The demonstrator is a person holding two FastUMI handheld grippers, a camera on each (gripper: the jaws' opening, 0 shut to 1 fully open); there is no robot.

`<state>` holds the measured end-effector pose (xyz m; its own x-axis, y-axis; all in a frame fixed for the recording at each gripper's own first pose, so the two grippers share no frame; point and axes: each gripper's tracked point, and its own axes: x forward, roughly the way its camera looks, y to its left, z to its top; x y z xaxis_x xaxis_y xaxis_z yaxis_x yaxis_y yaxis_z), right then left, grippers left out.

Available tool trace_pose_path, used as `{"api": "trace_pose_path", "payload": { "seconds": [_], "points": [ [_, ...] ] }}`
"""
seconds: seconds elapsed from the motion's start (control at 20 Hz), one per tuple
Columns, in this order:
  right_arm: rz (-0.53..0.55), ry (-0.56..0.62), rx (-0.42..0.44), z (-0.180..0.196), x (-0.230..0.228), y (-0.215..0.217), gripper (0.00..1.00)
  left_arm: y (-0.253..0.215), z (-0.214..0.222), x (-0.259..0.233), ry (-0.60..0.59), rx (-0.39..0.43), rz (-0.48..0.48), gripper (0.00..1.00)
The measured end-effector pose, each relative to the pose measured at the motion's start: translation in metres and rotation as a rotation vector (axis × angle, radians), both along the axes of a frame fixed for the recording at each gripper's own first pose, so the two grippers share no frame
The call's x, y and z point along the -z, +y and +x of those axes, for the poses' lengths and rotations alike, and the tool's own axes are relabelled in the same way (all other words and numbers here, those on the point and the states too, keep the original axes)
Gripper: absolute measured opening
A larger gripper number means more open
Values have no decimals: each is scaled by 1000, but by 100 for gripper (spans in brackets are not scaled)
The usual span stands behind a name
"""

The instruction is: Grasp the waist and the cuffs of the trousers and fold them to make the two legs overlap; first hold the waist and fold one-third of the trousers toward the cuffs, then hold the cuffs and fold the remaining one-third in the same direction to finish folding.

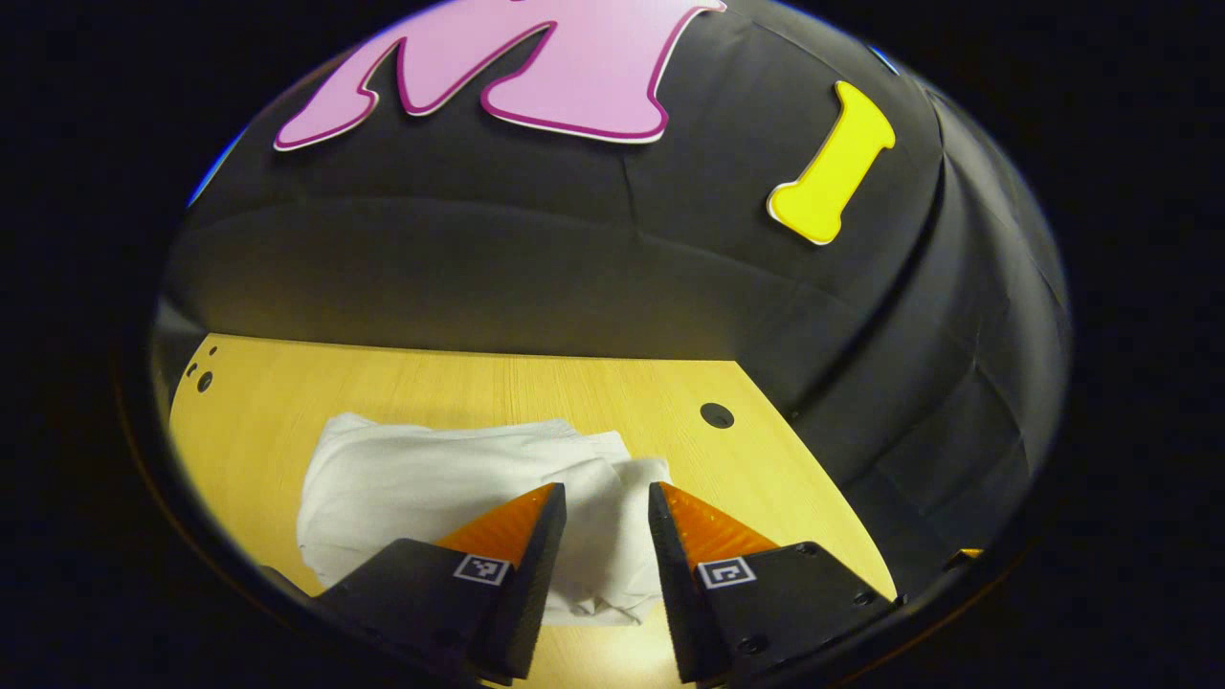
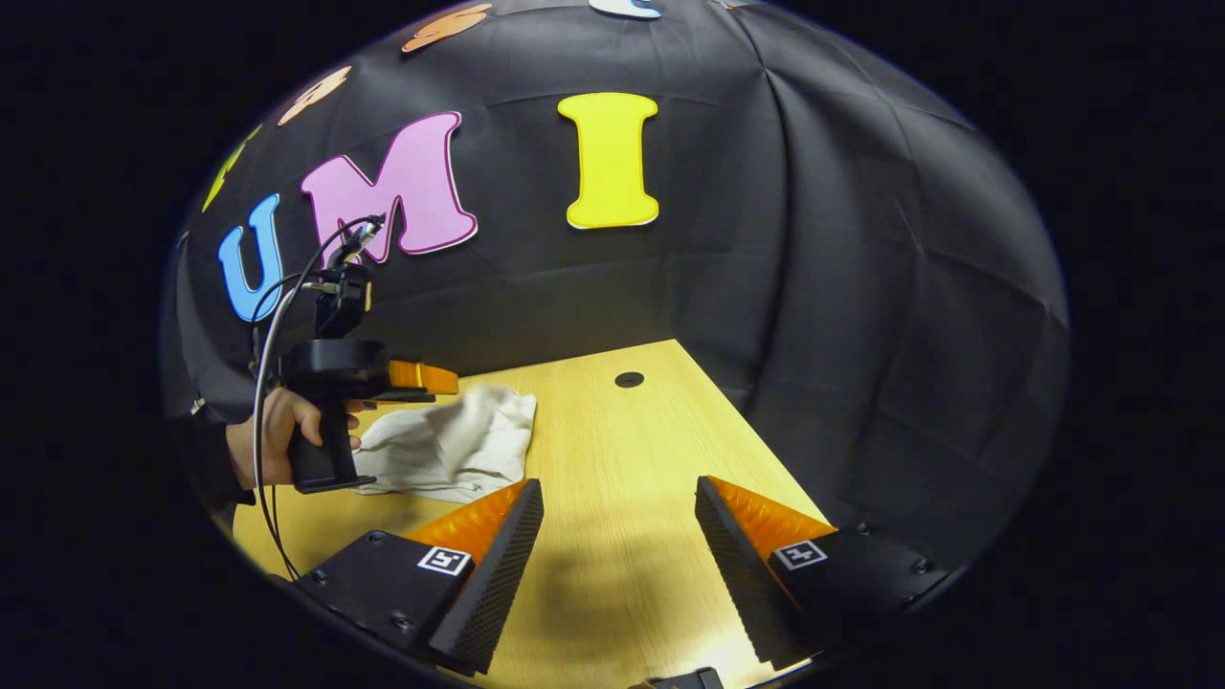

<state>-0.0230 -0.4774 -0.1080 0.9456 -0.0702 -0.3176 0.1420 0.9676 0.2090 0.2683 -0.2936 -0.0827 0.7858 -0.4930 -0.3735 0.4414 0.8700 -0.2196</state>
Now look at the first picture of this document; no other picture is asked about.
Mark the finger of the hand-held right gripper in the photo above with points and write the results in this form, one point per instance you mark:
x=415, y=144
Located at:
x=967, y=555

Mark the white jeans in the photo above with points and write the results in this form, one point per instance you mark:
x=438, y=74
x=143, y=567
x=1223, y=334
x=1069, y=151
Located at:
x=431, y=488

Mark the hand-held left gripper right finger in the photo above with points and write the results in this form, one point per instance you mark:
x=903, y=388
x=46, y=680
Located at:
x=679, y=593

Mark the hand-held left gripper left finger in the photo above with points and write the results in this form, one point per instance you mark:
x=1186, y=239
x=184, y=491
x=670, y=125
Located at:
x=531, y=593

